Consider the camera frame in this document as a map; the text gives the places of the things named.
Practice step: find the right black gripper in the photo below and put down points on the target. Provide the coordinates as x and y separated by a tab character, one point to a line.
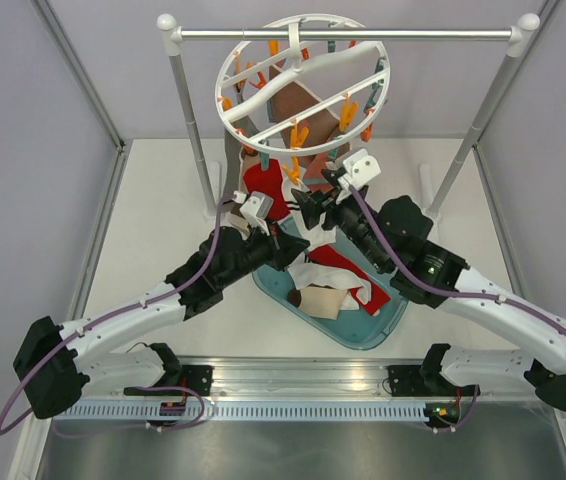
316	203

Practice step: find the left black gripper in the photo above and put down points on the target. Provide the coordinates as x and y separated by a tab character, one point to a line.
283	247

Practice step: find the white cloth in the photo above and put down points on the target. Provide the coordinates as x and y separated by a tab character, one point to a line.
306	274

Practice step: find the red sock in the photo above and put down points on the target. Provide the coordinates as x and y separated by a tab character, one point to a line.
268	182
328	256

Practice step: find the yellow clothes peg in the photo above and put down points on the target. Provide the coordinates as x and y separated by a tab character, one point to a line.
293	171

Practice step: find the white round clip hanger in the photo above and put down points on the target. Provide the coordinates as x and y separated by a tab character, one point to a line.
304	93

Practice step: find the white fluffy sock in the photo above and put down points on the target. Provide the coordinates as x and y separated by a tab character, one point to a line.
351	301

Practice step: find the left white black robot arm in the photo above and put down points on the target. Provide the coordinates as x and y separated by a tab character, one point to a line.
57	364

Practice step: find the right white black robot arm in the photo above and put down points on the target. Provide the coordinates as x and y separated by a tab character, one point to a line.
395	240

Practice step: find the teal clothes peg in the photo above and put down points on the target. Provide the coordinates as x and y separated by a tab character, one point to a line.
264	157

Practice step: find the teal plastic basin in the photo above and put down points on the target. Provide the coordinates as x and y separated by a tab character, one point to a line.
353	329

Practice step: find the white silver clothes rack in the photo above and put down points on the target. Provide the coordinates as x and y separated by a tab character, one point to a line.
317	41

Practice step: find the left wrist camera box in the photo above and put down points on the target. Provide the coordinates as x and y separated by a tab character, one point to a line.
254	208

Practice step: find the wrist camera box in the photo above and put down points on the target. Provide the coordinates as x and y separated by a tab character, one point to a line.
254	208
360	169

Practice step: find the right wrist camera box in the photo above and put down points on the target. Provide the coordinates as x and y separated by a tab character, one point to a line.
360	169

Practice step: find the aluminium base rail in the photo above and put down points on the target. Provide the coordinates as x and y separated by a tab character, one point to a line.
263	378

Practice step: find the white slotted cable duct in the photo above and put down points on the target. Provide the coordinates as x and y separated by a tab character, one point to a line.
249	411

